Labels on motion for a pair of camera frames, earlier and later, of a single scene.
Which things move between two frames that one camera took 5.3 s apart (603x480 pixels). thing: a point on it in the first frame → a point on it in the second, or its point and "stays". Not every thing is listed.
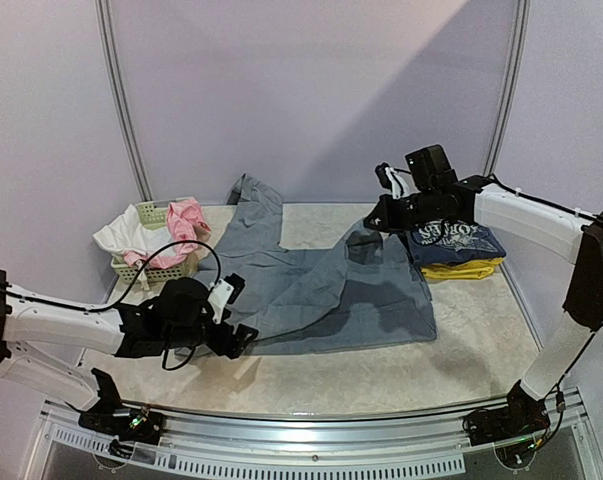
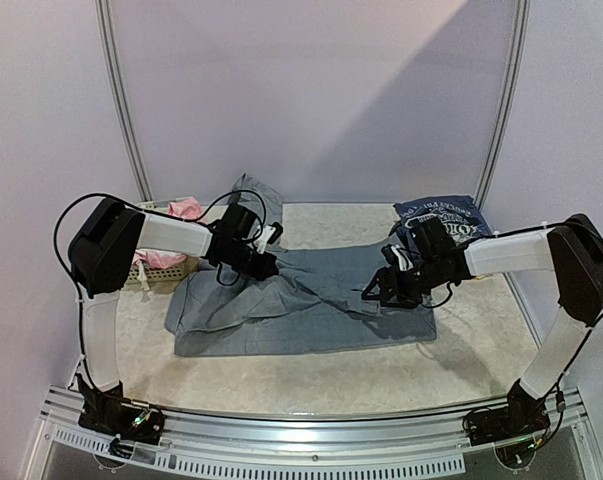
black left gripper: (236, 344) → (260, 272)
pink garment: (183, 220) stays
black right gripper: (394, 209) → (392, 282)
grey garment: (367, 290) stays
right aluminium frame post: (515, 83) stays
